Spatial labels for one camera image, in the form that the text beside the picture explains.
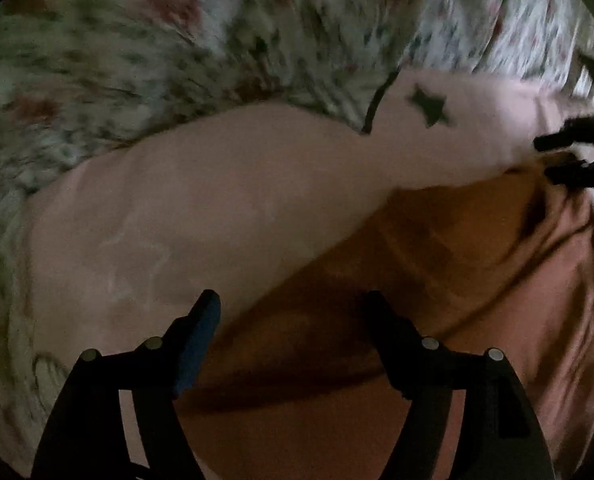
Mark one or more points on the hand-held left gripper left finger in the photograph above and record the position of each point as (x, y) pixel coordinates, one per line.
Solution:
(199, 342)

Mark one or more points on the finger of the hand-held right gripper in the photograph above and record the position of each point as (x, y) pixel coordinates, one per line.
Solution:
(567, 136)
(572, 174)

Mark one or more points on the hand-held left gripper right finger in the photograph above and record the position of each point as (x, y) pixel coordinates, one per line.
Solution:
(392, 340)

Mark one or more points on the brown towel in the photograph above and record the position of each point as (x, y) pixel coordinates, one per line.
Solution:
(427, 260)

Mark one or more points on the pink bed sheet plaid hearts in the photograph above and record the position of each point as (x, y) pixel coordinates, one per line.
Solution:
(202, 200)

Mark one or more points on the white floral quilt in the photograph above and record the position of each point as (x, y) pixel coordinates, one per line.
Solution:
(177, 35)

